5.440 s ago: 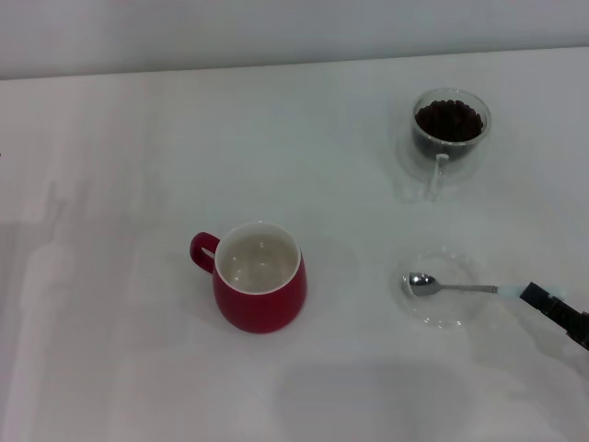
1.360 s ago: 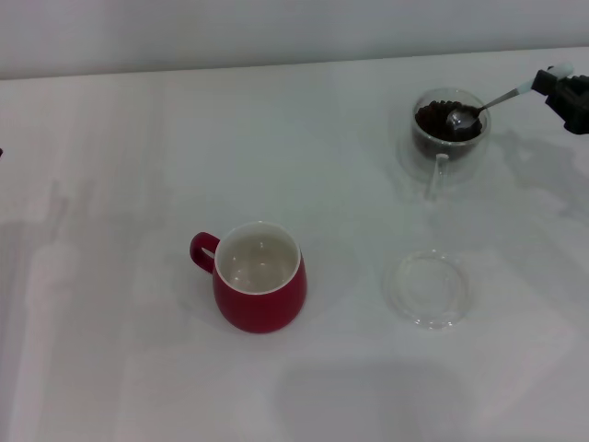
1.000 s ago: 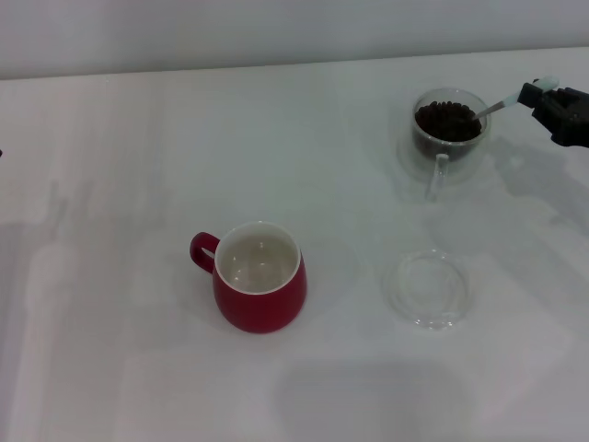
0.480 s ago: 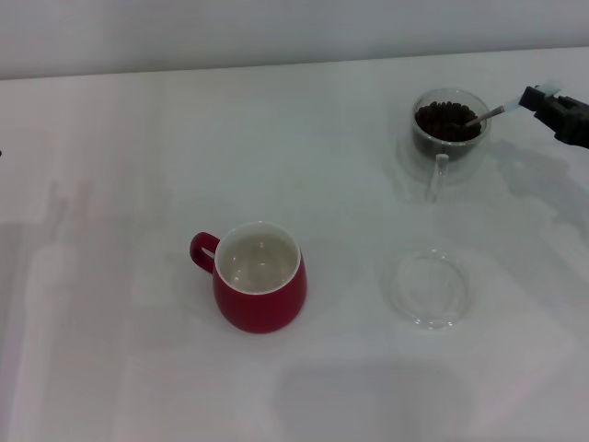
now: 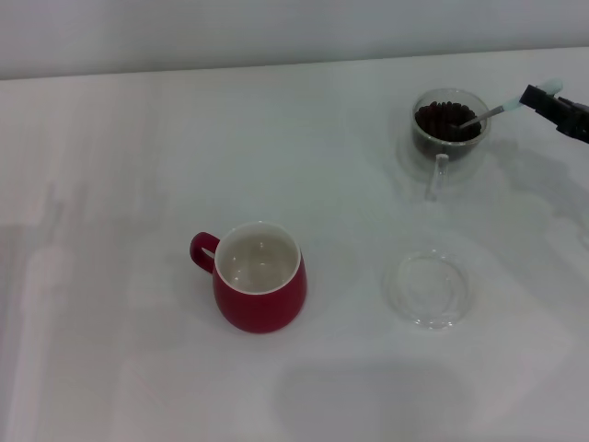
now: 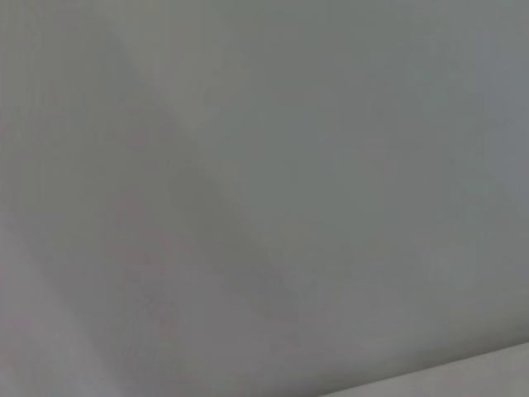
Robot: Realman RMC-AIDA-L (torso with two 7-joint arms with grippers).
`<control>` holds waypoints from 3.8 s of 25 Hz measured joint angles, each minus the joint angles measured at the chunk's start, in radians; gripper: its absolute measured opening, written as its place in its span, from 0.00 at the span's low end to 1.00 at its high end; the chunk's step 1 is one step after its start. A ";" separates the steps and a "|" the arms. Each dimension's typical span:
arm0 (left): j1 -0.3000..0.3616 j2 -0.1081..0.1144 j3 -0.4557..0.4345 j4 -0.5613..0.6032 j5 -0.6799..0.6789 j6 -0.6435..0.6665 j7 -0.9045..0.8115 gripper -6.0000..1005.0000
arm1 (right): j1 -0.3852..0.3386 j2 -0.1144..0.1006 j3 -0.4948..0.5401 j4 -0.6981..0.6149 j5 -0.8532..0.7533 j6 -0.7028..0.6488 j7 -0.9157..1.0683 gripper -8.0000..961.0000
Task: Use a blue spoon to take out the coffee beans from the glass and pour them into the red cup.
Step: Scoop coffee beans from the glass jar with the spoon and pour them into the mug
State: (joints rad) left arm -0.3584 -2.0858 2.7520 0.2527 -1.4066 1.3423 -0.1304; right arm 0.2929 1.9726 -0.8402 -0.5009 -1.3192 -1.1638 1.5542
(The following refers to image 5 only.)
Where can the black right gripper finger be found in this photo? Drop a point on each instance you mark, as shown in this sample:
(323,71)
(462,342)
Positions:
(575,119)
(538,99)

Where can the red ceramic mug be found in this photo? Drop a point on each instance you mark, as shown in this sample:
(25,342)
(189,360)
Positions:
(262,308)

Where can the coffee beans pile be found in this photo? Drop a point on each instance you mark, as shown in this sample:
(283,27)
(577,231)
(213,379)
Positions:
(437,120)

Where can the clear glass saucer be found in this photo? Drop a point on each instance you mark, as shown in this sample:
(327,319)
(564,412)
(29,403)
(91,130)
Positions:
(428,317)

